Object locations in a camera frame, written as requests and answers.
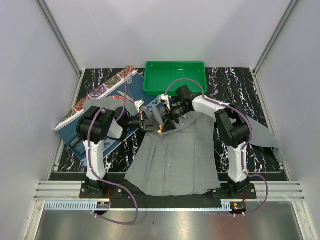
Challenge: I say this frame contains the silver table knife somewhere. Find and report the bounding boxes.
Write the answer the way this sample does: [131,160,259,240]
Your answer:
[117,91,135,103]

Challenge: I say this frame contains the frame post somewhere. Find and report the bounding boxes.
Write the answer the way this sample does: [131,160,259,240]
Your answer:
[36,0,84,79]
[252,0,300,76]

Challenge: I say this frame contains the grey button shirt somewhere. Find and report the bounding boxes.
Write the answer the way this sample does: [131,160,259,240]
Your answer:
[83,97,287,197]

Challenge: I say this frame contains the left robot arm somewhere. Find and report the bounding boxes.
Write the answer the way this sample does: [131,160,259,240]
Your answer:
[76,106,162,199]

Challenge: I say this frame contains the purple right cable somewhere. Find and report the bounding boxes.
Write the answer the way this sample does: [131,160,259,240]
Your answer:
[164,77,270,217]

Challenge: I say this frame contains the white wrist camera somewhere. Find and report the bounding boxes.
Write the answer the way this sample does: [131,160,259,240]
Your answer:
[134,100,145,114]
[158,94,171,111]

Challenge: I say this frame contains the blue patterned placemat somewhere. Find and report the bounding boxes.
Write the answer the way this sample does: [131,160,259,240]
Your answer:
[54,73,164,161]

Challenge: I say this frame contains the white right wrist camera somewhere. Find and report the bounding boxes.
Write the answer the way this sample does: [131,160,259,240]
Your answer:
[158,94,171,111]

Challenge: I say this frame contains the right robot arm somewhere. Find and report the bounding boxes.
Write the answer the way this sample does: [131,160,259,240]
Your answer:
[159,84,252,199]

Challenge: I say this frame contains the clear small glass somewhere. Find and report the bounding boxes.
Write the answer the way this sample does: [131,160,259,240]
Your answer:
[123,72,133,85]

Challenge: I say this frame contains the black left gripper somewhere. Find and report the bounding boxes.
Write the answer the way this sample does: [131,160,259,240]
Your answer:
[124,111,160,133]

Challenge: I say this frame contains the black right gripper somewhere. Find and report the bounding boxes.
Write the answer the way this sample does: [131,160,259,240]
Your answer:
[161,103,190,134]

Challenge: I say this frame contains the right frame post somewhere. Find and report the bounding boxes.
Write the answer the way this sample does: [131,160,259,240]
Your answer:
[252,0,300,76]

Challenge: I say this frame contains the colourful patterned table runner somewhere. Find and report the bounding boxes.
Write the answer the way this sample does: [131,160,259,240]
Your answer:
[54,65,138,132]

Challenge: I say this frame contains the purple cable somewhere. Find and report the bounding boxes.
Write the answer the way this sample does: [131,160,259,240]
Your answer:
[164,77,270,217]
[85,82,139,225]

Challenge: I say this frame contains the gold leaf brooch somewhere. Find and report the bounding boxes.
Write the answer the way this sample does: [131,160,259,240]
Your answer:
[157,125,163,134]

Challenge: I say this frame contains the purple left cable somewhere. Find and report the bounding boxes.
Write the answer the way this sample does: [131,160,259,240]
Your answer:
[85,82,139,225]

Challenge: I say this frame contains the red plate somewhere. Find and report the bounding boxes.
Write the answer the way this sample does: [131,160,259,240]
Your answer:
[109,95,125,101]

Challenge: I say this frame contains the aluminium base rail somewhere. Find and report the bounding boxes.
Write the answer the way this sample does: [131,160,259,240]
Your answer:
[34,173,305,212]

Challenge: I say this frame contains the green plastic tray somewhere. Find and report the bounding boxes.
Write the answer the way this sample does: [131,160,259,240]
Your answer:
[143,61,208,96]

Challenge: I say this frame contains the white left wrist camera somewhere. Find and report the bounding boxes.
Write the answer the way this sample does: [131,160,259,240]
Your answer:
[134,100,145,114]

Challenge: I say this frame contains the left frame post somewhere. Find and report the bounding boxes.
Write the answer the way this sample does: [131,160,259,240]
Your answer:
[36,0,84,79]

